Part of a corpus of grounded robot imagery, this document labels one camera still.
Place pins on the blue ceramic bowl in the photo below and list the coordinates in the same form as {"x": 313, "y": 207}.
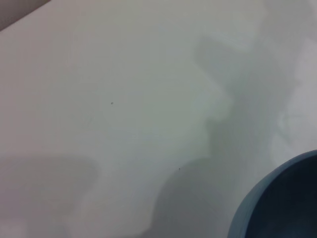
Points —
{"x": 284, "y": 203}

